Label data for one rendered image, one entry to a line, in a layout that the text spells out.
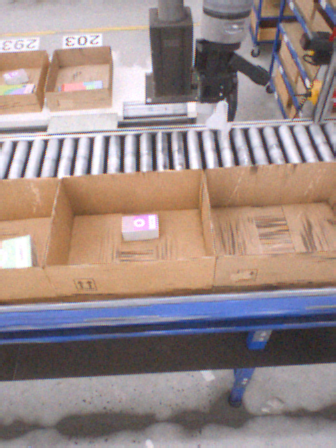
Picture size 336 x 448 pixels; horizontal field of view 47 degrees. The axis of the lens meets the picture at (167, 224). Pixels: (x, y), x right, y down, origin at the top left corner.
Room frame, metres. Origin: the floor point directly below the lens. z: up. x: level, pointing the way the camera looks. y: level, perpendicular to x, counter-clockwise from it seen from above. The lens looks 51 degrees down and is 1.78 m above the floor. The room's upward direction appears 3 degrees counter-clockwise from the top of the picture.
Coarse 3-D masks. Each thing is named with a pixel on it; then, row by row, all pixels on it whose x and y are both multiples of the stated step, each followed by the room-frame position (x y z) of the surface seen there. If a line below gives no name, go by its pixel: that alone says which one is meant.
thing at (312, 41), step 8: (312, 32) 1.41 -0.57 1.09; (320, 32) 1.41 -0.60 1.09; (328, 32) 1.42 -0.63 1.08; (304, 40) 1.38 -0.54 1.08; (312, 40) 1.37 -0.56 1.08; (320, 40) 1.37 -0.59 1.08; (328, 40) 1.37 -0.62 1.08; (304, 48) 1.37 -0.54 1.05; (312, 48) 1.37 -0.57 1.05; (320, 48) 1.37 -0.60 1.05; (328, 48) 1.37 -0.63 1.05; (312, 56) 1.39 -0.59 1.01; (320, 56) 1.38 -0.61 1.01
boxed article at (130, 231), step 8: (136, 216) 0.71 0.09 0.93; (144, 216) 0.71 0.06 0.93; (152, 216) 0.71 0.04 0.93; (128, 224) 0.69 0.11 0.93; (136, 224) 0.68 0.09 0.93; (144, 224) 0.68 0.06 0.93; (152, 224) 0.68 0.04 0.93; (128, 232) 0.66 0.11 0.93; (136, 232) 0.66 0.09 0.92; (144, 232) 0.66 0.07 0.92; (152, 232) 0.66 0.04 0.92; (128, 240) 0.66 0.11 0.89
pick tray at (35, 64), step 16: (0, 64) 1.88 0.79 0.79; (16, 64) 1.88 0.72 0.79; (32, 64) 1.89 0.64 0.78; (48, 64) 1.84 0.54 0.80; (0, 80) 1.79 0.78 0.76; (32, 80) 1.77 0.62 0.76; (0, 96) 1.51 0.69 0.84; (16, 96) 1.51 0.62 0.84; (32, 96) 1.51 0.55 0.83; (0, 112) 1.51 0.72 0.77; (16, 112) 1.51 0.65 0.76; (32, 112) 1.51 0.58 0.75
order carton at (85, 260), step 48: (96, 192) 0.77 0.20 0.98; (144, 192) 0.77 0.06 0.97; (192, 192) 0.77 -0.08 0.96; (48, 240) 0.55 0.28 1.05; (96, 240) 0.67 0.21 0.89; (144, 240) 0.66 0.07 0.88; (192, 240) 0.65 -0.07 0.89; (96, 288) 0.48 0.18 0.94; (144, 288) 0.48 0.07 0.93; (192, 288) 0.48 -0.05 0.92
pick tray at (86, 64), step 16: (80, 48) 1.89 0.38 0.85; (96, 48) 1.89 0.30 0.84; (64, 64) 1.88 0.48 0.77; (80, 64) 1.89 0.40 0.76; (96, 64) 1.89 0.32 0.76; (112, 64) 1.86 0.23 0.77; (48, 80) 1.63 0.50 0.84; (64, 80) 1.75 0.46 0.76; (80, 80) 1.74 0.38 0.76; (96, 80) 1.74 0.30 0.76; (112, 80) 1.74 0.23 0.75; (48, 96) 1.51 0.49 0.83; (64, 96) 1.51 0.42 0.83; (80, 96) 1.51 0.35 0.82; (96, 96) 1.51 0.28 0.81
